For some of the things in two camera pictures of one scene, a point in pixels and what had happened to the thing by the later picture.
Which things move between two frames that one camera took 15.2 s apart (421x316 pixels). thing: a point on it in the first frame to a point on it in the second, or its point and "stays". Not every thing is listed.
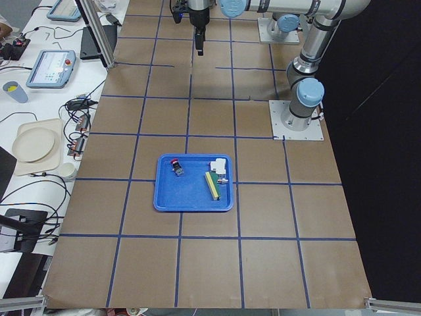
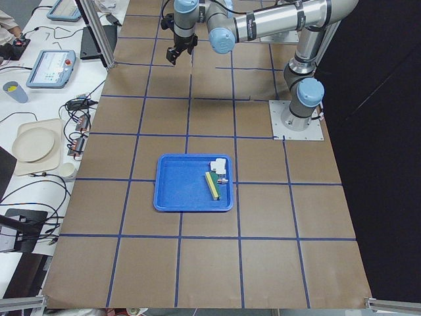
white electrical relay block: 219,165 stays
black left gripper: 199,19 to 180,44
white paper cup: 68,170 stays
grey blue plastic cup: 16,91 stays
